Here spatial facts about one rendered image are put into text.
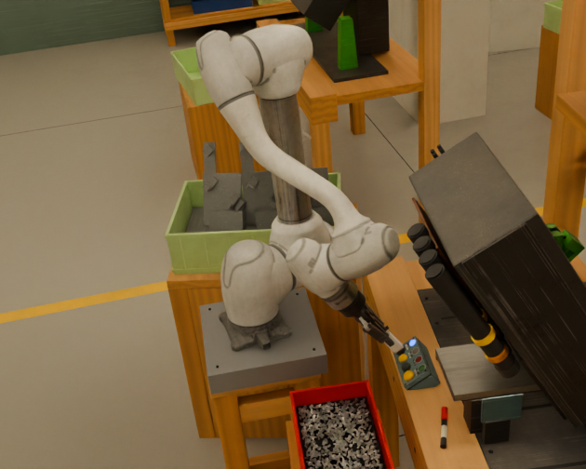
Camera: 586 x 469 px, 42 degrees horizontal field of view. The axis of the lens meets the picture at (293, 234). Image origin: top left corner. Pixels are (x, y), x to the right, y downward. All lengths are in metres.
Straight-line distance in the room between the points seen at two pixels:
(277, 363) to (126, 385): 1.57
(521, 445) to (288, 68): 1.09
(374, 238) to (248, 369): 0.58
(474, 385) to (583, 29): 1.08
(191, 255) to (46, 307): 1.66
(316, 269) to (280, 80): 0.50
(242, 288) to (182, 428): 1.33
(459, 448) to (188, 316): 1.29
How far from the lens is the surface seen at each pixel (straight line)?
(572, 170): 2.52
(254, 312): 2.18
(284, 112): 2.07
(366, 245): 1.81
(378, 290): 2.44
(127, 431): 3.42
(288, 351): 2.20
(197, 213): 3.07
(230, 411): 2.30
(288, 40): 2.03
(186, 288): 2.81
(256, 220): 2.87
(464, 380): 1.78
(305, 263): 1.89
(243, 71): 1.94
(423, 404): 2.05
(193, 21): 8.07
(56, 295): 4.37
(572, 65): 2.37
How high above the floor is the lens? 2.32
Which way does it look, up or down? 31 degrees down
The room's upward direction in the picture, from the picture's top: 6 degrees counter-clockwise
